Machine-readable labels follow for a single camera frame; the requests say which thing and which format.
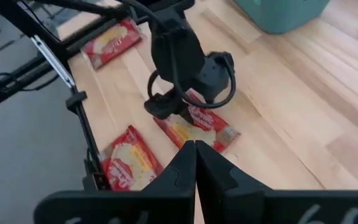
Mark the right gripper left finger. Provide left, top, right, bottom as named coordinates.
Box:
left=147, top=139, right=197, bottom=192

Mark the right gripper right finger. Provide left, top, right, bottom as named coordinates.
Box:
left=196, top=139, right=272, bottom=224

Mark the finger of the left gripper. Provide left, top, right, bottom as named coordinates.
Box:
left=144, top=94, right=177, bottom=121
left=178, top=105, right=196, bottom=126

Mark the red popcorn bag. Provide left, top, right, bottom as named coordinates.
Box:
left=99, top=124, right=165, bottom=192
left=81, top=17, right=143, bottom=71
left=153, top=88, right=241, bottom=154

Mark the teal plastic basket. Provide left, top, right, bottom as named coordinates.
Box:
left=233, top=0, right=331, bottom=35

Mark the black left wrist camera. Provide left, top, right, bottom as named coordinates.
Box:
left=193, top=51, right=235, bottom=104

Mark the black left camera cable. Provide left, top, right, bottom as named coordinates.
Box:
left=147, top=30, right=237, bottom=110

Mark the black table frame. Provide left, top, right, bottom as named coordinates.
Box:
left=0, top=0, right=145, bottom=192

